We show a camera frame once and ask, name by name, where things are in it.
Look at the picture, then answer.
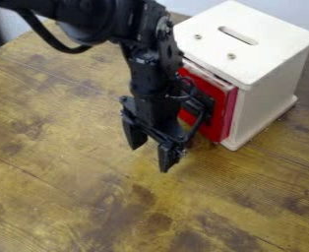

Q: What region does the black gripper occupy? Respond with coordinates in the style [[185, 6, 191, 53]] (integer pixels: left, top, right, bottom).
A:
[[117, 53, 192, 173]]

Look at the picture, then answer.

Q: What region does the black drawer handle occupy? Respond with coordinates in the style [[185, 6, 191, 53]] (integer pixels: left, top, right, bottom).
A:
[[177, 77, 216, 144]]

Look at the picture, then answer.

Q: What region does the red drawer front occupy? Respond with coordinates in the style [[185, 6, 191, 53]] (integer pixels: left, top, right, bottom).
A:
[[178, 59, 239, 143]]

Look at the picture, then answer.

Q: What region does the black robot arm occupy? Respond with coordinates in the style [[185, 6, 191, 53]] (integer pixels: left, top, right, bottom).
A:
[[0, 0, 186, 172]]

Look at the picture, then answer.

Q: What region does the white wooden box cabinet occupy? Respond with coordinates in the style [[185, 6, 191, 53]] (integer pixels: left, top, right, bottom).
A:
[[174, 1, 309, 151]]

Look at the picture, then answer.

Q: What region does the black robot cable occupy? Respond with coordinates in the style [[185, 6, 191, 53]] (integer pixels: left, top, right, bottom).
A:
[[15, 8, 94, 55]]

